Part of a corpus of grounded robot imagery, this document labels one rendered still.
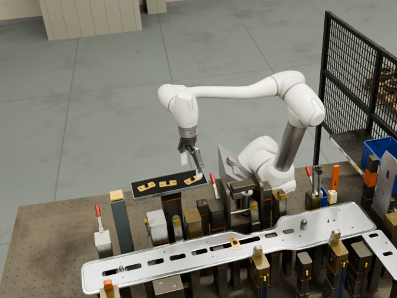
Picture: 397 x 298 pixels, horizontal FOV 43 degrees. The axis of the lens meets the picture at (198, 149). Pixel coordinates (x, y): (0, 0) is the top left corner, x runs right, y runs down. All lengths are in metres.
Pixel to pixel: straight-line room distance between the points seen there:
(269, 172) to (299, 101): 0.56
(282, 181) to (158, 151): 2.17
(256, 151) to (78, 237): 1.13
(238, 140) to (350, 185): 1.86
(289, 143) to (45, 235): 1.48
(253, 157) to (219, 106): 2.53
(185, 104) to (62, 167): 2.77
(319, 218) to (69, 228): 1.43
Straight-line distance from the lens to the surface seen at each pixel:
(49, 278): 2.81
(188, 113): 2.21
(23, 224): 3.18
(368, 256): 2.41
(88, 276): 2.34
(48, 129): 5.46
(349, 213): 2.57
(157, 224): 2.34
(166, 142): 4.90
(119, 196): 2.45
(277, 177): 2.79
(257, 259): 2.24
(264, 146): 2.91
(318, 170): 2.45
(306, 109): 2.38
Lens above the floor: 2.68
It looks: 34 degrees down
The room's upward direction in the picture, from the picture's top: 4 degrees counter-clockwise
